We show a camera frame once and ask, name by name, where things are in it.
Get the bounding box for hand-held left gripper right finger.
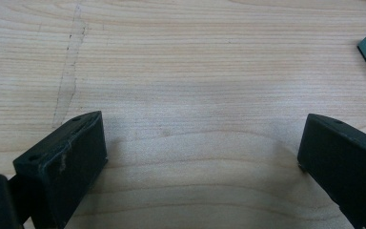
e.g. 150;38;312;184
296;113;366;229

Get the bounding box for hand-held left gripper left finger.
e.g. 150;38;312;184
12;111;109;229

